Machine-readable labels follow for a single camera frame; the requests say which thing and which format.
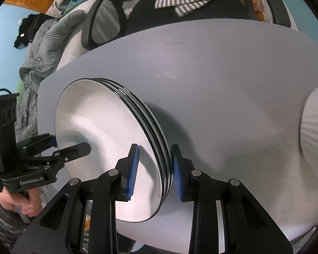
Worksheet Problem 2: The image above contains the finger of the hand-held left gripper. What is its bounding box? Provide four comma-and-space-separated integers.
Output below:
29, 142, 92, 171
16, 133, 57, 156

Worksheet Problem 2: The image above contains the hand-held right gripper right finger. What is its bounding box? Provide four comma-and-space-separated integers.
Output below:
170, 144, 293, 254

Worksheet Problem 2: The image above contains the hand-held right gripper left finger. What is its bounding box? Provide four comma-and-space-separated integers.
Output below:
12, 143, 141, 254

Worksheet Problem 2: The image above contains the grey ribbed bowl white inside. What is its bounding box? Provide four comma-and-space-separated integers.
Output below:
298, 78, 318, 187

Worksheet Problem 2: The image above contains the person's left forearm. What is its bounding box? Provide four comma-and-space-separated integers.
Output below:
0, 190, 25, 248

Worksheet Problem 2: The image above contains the person's left hand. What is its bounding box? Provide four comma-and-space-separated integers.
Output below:
0, 189, 40, 217

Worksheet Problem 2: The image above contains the grey quilted duvet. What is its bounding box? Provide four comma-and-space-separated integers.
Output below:
16, 11, 86, 143

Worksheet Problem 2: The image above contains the black clothing pile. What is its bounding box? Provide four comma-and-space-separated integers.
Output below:
14, 13, 56, 48

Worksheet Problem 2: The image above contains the white crumpled cloth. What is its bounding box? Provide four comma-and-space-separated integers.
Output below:
45, 0, 70, 17

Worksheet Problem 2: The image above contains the black office chair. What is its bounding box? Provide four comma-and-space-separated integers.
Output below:
81, 0, 298, 51

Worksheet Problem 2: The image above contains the grey white striped cloth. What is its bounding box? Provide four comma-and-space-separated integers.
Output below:
155, 0, 221, 16

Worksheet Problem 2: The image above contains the orange yellow bag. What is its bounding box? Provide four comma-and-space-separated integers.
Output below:
232, 0, 271, 23

